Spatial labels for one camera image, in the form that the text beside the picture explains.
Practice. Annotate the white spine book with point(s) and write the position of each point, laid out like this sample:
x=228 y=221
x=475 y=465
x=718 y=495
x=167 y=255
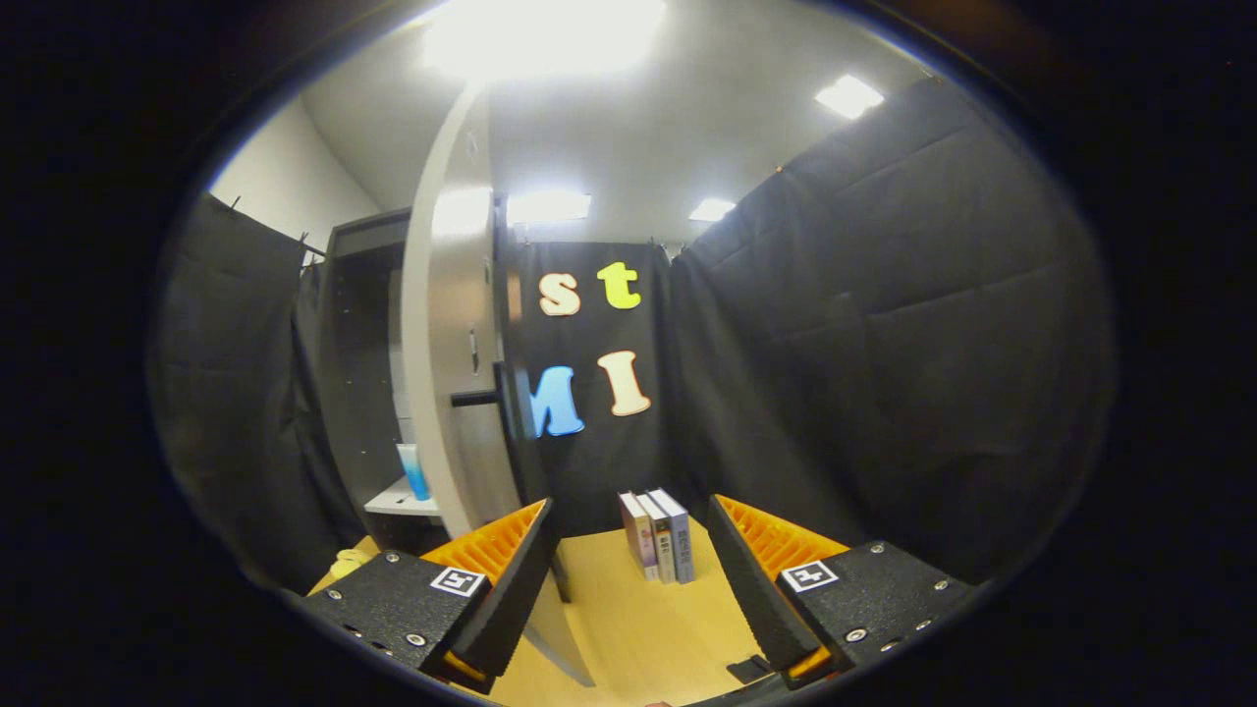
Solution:
x=661 y=540

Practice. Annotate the yellow plush toy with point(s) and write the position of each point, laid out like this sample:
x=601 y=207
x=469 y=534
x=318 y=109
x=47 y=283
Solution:
x=349 y=564

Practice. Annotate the large ceiling light panel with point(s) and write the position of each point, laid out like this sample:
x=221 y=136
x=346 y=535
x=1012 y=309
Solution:
x=540 y=34

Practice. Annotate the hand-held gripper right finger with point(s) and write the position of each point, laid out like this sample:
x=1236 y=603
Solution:
x=751 y=589

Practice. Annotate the black backdrop cloth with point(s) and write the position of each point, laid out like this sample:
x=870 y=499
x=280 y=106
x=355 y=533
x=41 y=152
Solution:
x=884 y=344

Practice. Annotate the grey blue book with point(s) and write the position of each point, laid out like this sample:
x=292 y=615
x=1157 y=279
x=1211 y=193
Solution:
x=680 y=535

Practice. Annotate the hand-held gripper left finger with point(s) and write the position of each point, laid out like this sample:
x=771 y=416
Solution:
x=520 y=589

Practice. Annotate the beige cabinet door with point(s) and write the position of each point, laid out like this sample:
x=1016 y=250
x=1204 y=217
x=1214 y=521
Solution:
x=442 y=344

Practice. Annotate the white cabinet shelf board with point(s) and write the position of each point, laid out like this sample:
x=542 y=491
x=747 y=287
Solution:
x=398 y=504

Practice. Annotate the dark grey cabinet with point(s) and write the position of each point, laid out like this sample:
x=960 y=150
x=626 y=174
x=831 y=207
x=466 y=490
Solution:
x=354 y=393

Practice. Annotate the white and blue tube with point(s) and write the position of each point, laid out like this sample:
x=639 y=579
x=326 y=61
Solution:
x=413 y=473

